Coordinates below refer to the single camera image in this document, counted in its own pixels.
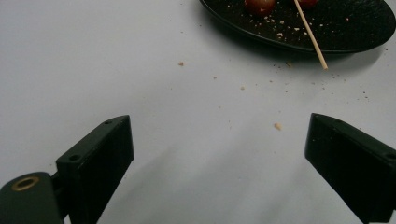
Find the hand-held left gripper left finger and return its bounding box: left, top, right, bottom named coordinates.
left=55, top=115, right=135, bottom=224

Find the red round fruit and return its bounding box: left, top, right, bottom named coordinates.
left=298, top=0, right=320, bottom=9
left=244, top=0, right=277, bottom=18

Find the black round plate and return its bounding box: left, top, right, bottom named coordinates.
left=199, top=0, right=396, bottom=56

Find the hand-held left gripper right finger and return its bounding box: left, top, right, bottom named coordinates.
left=304, top=112, right=396, bottom=224

